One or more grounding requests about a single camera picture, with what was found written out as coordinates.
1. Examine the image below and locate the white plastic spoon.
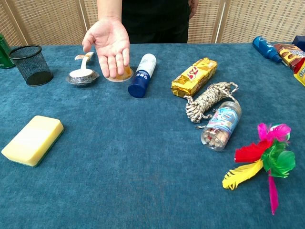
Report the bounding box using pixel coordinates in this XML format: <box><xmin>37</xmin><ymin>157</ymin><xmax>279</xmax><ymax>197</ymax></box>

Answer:
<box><xmin>74</xmin><ymin>52</ymin><xmax>95</xmax><ymax>72</ymax></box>

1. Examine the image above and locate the yellow sponge with green pad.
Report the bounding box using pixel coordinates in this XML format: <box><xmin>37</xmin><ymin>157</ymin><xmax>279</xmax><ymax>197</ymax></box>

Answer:
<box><xmin>1</xmin><ymin>115</ymin><xmax>64</xmax><ymax>167</ymax></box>

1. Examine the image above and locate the black mesh pen holder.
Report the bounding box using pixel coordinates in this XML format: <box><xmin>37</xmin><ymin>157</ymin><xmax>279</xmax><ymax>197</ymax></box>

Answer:
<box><xmin>8</xmin><ymin>44</ymin><xmax>54</xmax><ymax>87</ymax></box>

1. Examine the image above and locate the green metal can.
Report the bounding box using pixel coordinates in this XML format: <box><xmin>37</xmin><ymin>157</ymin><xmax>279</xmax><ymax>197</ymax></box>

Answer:
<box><xmin>0</xmin><ymin>33</ymin><xmax>16</xmax><ymax>70</ymax></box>

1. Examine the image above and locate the person's hanging bare hand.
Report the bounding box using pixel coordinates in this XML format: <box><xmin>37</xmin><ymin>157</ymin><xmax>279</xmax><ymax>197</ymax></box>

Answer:
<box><xmin>187</xmin><ymin>0</ymin><xmax>200</xmax><ymax>20</ymax></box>

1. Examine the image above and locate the person in black clothes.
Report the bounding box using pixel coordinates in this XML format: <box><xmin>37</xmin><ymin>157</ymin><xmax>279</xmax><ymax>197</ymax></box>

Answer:
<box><xmin>116</xmin><ymin>0</ymin><xmax>192</xmax><ymax>44</ymax></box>

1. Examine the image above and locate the clear jar with blue label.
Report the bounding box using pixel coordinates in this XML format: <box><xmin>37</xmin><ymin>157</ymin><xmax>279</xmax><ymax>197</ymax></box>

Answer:
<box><xmin>200</xmin><ymin>101</ymin><xmax>243</xmax><ymax>152</ymax></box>

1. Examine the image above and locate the beige braided rope bundle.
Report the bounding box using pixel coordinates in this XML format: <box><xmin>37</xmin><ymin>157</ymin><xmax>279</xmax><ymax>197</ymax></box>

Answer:
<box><xmin>183</xmin><ymin>82</ymin><xmax>240</xmax><ymax>130</ymax></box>

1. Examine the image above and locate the dark blue box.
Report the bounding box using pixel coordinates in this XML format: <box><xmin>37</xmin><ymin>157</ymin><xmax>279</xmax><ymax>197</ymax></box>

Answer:
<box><xmin>291</xmin><ymin>35</ymin><xmax>305</xmax><ymax>52</ymax></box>

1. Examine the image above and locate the blue velvet tablecloth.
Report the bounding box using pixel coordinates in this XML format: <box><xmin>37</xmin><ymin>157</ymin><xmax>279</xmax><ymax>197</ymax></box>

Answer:
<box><xmin>0</xmin><ymin>42</ymin><xmax>305</xmax><ymax>229</ymax></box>

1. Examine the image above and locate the colourful feather shuttlecock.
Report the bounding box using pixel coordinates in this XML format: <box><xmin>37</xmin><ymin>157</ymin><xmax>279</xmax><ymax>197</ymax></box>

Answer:
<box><xmin>222</xmin><ymin>123</ymin><xmax>296</xmax><ymax>216</ymax></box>

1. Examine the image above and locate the person's open bare hand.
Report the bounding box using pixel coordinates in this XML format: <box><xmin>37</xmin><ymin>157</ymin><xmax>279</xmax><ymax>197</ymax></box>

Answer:
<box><xmin>82</xmin><ymin>18</ymin><xmax>131</xmax><ymax>79</ymax></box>

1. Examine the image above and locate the woven rattan folding screen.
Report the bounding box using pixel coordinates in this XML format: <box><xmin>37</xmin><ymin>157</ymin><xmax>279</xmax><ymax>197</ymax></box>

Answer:
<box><xmin>0</xmin><ymin>0</ymin><xmax>305</xmax><ymax>47</ymax></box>

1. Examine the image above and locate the gold foil cracker pack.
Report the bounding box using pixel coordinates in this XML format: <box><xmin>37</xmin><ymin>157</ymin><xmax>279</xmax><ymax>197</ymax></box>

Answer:
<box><xmin>171</xmin><ymin>57</ymin><xmax>218</xmax><ymax>97</ymax></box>

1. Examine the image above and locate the orange jelly cup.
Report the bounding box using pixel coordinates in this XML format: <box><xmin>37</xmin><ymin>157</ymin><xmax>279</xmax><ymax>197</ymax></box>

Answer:
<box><xmin>106</xmin><ymin>63</ymin><xmax>134</xmax><ymax>83</ymax></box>

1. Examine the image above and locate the blue drink bottle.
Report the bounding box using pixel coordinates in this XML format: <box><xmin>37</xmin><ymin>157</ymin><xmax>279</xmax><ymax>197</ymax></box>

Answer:
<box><xmin>252</xmin><ymin>36</ymin><xmax>283</xmax><ymax>64</ymax></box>

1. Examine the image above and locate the blue and white bottle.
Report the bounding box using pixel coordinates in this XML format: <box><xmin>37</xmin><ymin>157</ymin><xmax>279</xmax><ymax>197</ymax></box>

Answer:
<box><xmin>128</xmin><ymin>53</ymin><xmax>157</xmax><ymax>99</ymax></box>

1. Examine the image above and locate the person's bare forearm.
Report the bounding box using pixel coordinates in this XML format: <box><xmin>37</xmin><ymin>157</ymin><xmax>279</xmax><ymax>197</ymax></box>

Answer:
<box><xmin>96</xmin><ymin>0</ymin><xmax>122</xmax><ymax>21</ymax></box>

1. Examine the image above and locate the yellow snack packet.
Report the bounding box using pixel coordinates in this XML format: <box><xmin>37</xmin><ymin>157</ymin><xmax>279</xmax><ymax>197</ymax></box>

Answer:
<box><xmin>293</xmin><ymin>58</ymin><xmax>305</xmax><ymax>87</ymax></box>

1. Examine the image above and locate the brown and red snack box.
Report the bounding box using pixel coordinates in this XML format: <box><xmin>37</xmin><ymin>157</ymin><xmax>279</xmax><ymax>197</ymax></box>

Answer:
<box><xmin>274</xmin><ymin>43</ymin><xmax>305</xmax><ymax>72</ymax></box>

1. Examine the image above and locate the foil cup with white filling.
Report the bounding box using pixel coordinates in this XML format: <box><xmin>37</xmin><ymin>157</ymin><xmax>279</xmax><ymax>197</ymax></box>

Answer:
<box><xmin>66</xmin><ymin>68</ymin><xmax>100</xmax><ymax>88</ymax></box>

